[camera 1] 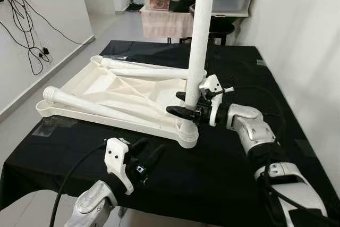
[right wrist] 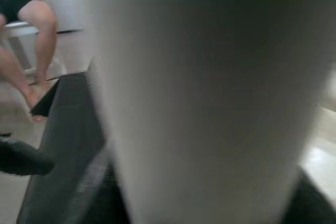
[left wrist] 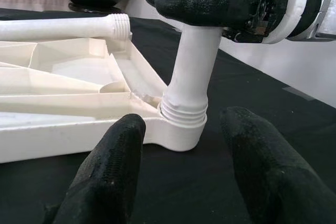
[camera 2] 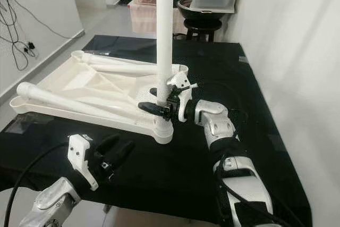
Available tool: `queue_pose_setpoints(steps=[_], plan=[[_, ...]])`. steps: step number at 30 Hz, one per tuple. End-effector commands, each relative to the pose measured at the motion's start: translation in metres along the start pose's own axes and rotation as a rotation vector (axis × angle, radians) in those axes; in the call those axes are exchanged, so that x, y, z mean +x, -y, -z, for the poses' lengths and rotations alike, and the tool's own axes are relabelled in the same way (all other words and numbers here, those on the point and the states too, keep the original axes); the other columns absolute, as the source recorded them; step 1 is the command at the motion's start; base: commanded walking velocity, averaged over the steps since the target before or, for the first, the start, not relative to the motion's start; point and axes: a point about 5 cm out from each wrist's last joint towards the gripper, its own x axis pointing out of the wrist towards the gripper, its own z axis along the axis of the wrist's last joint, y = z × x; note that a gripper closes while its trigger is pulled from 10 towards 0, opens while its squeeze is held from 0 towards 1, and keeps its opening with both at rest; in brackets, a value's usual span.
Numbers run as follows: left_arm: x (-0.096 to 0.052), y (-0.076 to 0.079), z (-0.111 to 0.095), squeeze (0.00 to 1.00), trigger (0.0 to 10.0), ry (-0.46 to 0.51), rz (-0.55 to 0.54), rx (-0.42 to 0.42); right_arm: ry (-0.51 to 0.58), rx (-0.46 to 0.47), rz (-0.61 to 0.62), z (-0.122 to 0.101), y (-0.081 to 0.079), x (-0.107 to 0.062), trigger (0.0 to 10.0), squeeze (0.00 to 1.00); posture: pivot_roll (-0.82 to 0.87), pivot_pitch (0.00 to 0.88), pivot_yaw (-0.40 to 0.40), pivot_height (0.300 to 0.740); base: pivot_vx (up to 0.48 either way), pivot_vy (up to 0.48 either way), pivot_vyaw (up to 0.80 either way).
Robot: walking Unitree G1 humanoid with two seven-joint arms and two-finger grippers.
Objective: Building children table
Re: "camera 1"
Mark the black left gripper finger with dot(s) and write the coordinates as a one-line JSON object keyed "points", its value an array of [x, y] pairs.
{"points": [[155, 158], [141, 146]]}

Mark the white plastic children table top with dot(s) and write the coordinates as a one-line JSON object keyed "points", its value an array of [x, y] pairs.
{"points": [[122, 91]]}

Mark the grey metal table leg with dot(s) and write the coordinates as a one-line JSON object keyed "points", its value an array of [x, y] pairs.
{"points": [[123, 212]]}

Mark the black tablecloth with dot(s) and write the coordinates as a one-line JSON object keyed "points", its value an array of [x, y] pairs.
{"points": [[212, 184]]}

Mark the beige cloth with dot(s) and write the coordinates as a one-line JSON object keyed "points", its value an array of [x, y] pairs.
{"points": [[164, 24]]}

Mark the clear tape patch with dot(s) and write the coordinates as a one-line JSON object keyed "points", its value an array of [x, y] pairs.
{"points": [[53, 127], [261, 62], [303, 147]]}

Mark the black wok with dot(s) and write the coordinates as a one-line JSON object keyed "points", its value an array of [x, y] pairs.
{"points": [[220, 19]]}

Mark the clear plastic storage box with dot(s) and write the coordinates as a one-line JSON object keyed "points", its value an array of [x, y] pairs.
{"points": [[234, 1]]}

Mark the black power adapter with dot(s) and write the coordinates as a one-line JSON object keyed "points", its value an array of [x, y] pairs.
{"points": [[45, 51]]}

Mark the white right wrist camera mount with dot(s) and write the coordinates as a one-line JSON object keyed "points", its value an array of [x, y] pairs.
{"points": [[211, 86]]}

